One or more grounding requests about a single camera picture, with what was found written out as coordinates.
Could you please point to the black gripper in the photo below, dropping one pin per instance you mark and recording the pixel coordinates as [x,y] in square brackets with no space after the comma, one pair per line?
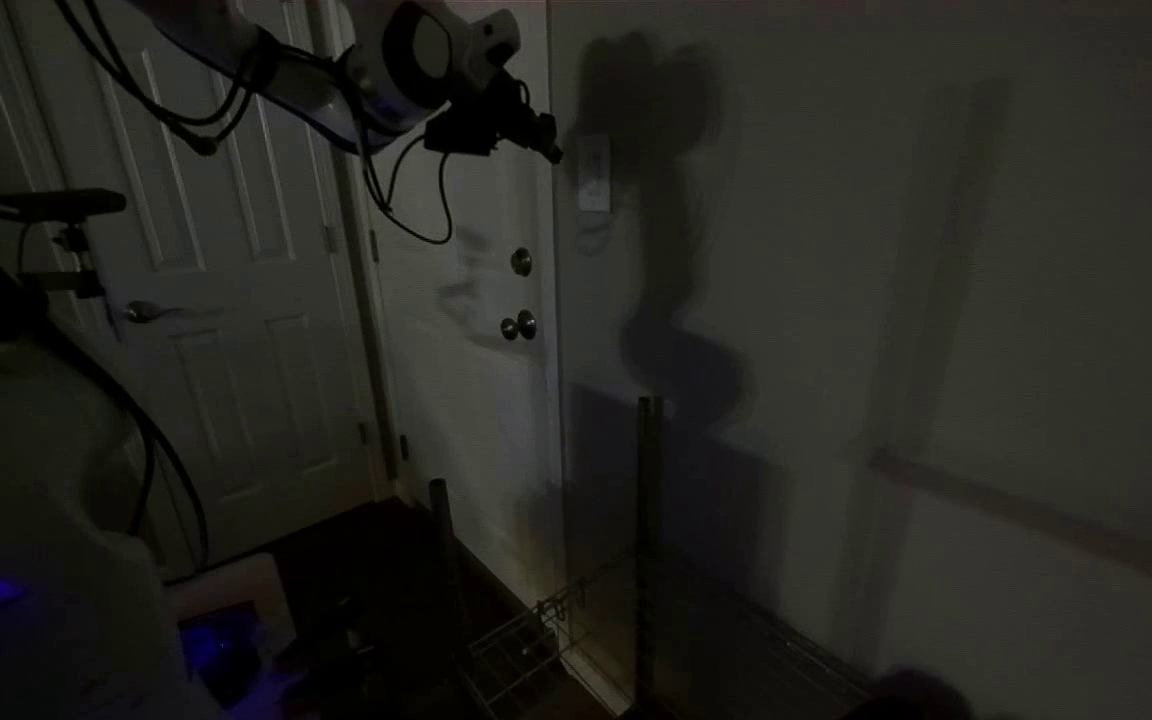
[477,120]

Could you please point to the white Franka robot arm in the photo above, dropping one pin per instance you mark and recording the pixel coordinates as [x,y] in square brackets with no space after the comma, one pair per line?
[40,533]

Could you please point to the round deadbolt lock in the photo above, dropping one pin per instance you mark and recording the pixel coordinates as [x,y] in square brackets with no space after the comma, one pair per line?
[520,260]

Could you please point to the round door knob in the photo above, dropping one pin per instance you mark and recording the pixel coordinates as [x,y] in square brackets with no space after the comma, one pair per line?
[519,325]

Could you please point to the plain white door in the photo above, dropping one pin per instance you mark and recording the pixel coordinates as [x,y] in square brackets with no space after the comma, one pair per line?
[471,427]

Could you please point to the white panel door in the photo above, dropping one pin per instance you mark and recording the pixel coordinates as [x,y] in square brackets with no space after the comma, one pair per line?
[258,372]

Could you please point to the blue lit box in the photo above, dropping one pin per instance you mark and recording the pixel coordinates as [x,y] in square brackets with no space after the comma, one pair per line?
[221,647]

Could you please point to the dark round object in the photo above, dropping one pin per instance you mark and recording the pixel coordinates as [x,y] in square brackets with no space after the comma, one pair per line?
[907,698]

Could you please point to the white wall light switch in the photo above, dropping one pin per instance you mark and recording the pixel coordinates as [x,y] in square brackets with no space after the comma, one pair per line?
[595,194]

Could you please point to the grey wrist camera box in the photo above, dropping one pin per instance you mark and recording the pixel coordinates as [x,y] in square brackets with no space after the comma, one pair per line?
[483,37]

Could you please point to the tall metal rack post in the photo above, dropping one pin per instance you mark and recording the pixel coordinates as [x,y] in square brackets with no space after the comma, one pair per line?
[651,533]

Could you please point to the black camera on stand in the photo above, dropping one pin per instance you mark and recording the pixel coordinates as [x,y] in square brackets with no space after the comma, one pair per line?
[56,204]

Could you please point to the wall handrail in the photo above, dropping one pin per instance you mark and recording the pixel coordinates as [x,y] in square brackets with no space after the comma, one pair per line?
[1041,523]

